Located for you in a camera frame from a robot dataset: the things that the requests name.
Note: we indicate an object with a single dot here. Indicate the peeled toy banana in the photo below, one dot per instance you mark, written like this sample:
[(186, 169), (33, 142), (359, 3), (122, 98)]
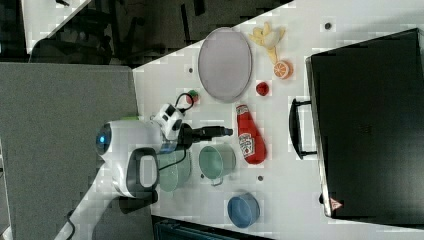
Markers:
[(268, 38)]

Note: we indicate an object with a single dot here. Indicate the red ketchup bottle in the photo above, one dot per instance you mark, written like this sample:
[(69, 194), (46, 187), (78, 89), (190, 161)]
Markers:
[(250, 140)]

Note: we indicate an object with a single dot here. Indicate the small red strawberry toy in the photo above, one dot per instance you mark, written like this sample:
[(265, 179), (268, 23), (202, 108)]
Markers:
[(262, 88)]

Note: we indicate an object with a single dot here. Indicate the green plastic strainer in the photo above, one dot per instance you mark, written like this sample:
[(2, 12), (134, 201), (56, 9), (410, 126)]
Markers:
[(174, 169)]

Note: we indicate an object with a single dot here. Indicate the orange slice toy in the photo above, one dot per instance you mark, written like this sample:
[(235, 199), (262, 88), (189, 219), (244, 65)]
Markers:
[(283, 69)]

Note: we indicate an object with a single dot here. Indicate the green mug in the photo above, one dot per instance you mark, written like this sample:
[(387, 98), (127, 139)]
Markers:
[(216, 162)]

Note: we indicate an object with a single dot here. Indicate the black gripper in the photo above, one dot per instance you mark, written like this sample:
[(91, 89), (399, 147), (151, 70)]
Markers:
[(188, 136)]

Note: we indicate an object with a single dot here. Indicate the blue cup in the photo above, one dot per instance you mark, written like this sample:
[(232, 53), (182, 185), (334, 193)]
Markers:
[(243, 210)]

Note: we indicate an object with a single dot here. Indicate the silver toaster oven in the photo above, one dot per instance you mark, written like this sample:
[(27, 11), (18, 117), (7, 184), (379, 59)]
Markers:
[(368, 119)]

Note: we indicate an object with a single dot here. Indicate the grey round plate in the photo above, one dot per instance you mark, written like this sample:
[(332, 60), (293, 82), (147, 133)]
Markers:
[(225, 64)]

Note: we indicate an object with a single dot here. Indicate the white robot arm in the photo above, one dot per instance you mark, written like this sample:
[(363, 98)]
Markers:
[(130, 169)]

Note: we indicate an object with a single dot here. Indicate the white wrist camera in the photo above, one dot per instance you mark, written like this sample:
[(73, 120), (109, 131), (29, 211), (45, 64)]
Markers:
[(170, 120)]

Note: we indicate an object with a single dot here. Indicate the large pink strawberry toy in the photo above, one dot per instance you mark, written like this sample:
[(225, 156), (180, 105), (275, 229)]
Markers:
[(192, 96)]

